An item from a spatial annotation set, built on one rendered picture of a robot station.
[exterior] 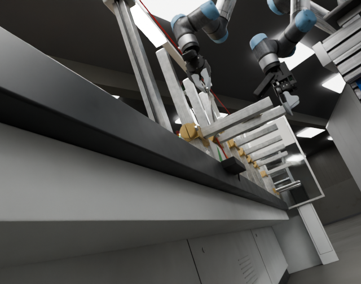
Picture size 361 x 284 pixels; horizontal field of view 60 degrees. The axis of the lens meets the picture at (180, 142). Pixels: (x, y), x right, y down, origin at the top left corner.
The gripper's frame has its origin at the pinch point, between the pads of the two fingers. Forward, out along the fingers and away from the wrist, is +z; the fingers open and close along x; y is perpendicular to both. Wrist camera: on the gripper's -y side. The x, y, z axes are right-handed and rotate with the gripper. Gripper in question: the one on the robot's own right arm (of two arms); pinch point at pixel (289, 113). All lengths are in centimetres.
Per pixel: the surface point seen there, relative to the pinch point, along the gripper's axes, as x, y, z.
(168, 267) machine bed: -31, -51, 38
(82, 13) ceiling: 129, -142, -253
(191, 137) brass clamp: -33.4, -30.4, 4.6
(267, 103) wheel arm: -26.6, -6.1, 2.7
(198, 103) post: -5.8, -29.8, -18.0
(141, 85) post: -57, -32, -4
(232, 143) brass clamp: 41, -29, -11
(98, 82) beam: 212, -190, -223
